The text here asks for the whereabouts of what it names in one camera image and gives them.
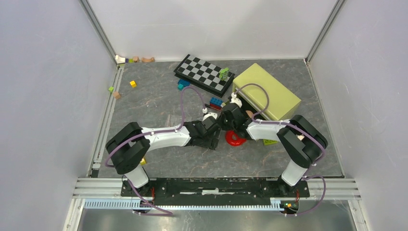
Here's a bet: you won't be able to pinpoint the clear plastic wrapper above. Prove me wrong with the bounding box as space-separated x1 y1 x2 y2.
165 115 184 128

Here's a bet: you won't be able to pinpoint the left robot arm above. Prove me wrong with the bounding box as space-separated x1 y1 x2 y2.
105 113 221 196

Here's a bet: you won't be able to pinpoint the lime green toy brick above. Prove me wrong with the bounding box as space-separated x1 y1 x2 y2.
262 139 278 146

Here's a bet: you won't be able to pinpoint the yellow number toy block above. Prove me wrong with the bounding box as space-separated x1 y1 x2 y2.
140 158 146 166

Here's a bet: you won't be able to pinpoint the small yellow cube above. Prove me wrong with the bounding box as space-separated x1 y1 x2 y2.
130 81 137 88

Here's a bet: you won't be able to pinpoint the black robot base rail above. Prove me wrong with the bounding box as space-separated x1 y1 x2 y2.
138 177 310 206

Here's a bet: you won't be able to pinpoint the green drawer cabinet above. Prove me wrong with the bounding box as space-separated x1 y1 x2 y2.
232 63 301 121

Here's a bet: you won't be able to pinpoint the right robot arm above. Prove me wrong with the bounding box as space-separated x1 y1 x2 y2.
217 103 328 196

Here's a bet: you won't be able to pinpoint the green toy figure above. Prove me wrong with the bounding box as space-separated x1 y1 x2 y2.
218 68 229 81

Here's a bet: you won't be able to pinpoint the blue red toy brick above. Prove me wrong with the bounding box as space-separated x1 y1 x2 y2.
210 97 223 110

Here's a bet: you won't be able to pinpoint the wooden blocks in corner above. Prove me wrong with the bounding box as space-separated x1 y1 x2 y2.
115 55 155 65

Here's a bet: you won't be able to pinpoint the dark red lip gloss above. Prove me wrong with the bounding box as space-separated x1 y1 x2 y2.
204 103 221 112

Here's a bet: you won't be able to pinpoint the red toy magnet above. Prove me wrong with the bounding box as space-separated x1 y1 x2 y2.
225 130 247 147

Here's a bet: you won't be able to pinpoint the small wooden cube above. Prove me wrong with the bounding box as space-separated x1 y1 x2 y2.
113 91 121 100

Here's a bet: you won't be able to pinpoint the black white chessboard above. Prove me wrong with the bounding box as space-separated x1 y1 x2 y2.
174 54 235 97

